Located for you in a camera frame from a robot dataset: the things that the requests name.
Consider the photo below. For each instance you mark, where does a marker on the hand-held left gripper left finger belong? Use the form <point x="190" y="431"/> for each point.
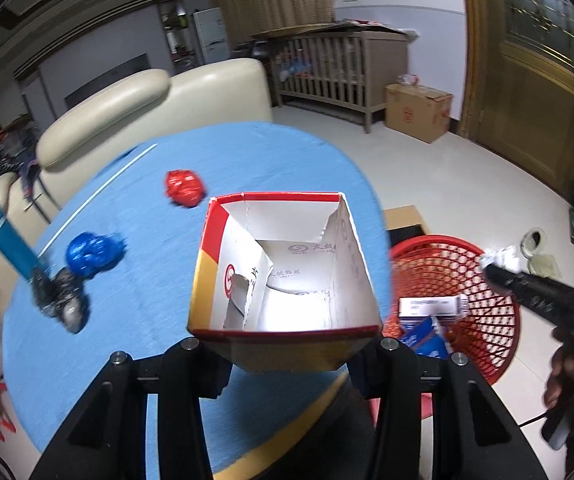
<point x="182" y="390"/>

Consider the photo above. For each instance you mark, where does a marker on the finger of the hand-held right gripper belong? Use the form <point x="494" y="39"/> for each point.
<point x="532" y="292"/>

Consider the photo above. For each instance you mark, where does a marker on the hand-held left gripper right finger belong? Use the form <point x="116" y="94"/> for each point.
<point x="398" y="390"/>

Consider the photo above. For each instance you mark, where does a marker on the white paper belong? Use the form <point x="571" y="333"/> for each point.
<point x="502" y="258"/>

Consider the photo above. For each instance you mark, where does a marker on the red plastic mesh basket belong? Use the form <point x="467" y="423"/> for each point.
<point x="487" y="310"/>

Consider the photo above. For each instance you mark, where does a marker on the red and white carton box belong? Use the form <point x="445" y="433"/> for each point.
<point x="297" y="270"/>

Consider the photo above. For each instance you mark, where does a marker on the blue packet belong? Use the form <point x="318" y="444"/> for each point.
<point x="424" y="340"/>

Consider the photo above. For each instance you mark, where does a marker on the small white box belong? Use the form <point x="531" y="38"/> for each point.
<point x="432" y="307"/>

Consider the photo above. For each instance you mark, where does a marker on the crumpled black plastic bag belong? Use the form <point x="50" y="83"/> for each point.
<point x="64" y="300"/>

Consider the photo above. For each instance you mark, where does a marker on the crumpled blue plastic bag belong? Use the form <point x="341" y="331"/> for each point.
<point x="92" y="255"/>

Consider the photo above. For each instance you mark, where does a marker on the crumpled red plastic bag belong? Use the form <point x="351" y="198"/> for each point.
<point x="184" y="189"/>

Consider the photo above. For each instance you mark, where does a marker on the brown cardboard box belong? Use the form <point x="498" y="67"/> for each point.
<point x="419" y="110"/>

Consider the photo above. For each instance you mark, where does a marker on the thin white plastic tube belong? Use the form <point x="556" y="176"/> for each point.
<point x="92" y="192"/>

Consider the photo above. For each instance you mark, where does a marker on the golden wooden door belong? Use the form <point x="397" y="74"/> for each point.
<point x="532" y="70"/>

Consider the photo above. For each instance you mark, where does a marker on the blue metal thermos bottle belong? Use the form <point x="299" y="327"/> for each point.
<point x="9" y="237"/>

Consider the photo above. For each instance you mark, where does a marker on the wooden baby crib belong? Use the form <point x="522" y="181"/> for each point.
<point x="332" y="75"/>

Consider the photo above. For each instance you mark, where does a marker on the beige leather sofa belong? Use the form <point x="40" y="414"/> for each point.
<point x="207" y="95"/>

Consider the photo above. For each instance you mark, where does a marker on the glass display cabinet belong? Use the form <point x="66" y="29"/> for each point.
<point x="179" y="35"/>

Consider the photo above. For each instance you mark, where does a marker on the white standing air conditioner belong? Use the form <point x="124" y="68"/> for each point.
<point x="212" y="35"/>

